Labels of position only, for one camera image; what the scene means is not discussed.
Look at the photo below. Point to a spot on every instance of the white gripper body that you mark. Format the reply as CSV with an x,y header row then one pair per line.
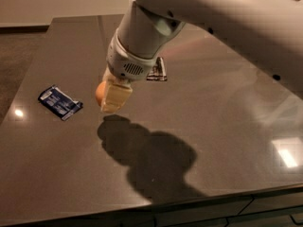
x,y
128,64

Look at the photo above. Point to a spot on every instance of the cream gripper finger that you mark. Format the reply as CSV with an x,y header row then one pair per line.
x,y
114,96
106,75

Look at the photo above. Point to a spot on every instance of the orange fruit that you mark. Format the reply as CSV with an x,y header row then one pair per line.
x,y
100,93

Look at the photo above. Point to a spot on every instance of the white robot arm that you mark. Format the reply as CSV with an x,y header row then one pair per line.
x,y
268,33

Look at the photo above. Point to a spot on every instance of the blue rxbar blueberry wrapper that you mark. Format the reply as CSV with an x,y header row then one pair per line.
x,y
59,103

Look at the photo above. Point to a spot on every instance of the black snack bar wrapper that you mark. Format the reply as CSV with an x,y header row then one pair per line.
x,y
158,72

